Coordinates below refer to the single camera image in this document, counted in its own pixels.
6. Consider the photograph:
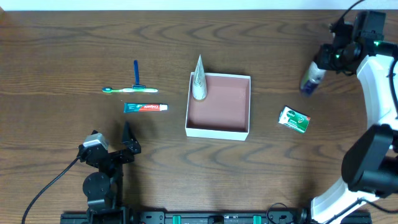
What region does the clear spray bottle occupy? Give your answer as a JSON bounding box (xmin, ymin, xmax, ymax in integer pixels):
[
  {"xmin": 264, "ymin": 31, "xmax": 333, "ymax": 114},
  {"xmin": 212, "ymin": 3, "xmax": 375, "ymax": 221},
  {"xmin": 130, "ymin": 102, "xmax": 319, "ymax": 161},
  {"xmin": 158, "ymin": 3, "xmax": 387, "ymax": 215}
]
[{"xmin": 300, "ymin": 62, "xmax": 326, "ymax": 96}]

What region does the green white soap packet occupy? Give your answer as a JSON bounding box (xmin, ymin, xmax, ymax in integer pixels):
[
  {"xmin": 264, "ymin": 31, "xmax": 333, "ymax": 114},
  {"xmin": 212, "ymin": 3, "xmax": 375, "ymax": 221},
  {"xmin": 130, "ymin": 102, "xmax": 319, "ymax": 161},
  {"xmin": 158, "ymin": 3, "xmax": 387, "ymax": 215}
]
[{"xmin": 279, "ymin": 106, "xmax": 310, "ymax": 133}]

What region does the white conditioner tube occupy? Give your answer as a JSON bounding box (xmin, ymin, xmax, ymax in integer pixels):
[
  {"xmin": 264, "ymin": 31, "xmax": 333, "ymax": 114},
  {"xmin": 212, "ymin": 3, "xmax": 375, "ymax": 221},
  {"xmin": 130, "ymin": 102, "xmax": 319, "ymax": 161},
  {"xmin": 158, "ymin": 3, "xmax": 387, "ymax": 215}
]
[{"xmin": 192, "ymin": 55, "xmax": 207, "ymax": 101}]

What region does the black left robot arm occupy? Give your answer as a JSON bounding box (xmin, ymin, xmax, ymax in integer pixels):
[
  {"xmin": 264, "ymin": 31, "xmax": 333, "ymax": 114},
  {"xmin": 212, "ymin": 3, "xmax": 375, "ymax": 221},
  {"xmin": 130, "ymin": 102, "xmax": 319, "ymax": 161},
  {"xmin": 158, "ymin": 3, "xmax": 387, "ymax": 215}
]
[{"xmin": 77, "ymin": 122, "xmax": 141, "ymax": 223}]

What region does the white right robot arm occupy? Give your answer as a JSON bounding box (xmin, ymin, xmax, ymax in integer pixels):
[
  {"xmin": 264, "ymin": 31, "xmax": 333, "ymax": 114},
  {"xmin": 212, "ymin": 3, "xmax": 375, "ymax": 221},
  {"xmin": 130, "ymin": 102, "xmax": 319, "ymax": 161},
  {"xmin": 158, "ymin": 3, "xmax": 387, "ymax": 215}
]
[{"xmin": 308, "ymin": 22, "xmax": 397, "ymax": 223}]

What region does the green red toothpaste tube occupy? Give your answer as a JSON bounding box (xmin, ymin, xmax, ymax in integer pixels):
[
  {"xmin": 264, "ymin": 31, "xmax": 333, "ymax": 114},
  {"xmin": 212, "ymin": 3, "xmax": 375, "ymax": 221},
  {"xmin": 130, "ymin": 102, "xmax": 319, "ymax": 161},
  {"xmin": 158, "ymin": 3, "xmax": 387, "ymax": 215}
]
[{"xmin": 124, "ymin": 103, "xmax": 169, "ymax": 113}]

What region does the blue disposable razor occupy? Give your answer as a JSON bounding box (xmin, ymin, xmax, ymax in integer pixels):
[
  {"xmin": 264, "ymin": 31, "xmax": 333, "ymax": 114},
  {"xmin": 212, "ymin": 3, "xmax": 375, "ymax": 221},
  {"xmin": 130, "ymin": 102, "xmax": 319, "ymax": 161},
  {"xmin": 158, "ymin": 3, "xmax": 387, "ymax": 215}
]
[{"xmin": 132, "ymin": 60, "xmax": 146, "ymax": 89}]

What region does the green white toothbrush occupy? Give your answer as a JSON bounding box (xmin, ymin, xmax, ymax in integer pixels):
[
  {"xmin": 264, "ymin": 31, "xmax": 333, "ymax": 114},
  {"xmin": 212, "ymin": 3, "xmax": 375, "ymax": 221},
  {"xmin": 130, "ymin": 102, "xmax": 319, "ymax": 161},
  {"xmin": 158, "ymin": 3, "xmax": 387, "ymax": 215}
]
[{"xmin": 102, "ymin": 87, "xmax": 158, "ymax": 93}]

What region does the white box with pink interior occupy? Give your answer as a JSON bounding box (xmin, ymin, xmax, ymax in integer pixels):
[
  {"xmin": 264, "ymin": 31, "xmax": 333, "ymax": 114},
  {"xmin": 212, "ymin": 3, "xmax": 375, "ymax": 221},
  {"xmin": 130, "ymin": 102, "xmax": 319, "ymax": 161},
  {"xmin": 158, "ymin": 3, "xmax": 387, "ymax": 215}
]
[{"xmin": 185, "ymin": 73, "xmax": 251, "ymax": 141}]

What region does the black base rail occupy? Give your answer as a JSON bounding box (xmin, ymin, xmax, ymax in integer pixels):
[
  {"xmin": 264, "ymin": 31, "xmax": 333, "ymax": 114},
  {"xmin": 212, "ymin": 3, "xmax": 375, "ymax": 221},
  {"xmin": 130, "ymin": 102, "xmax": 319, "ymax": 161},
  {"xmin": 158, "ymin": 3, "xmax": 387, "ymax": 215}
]
[{"xmin": 60, "ymin": 210, "xmax": 373, "ymax": 224}]

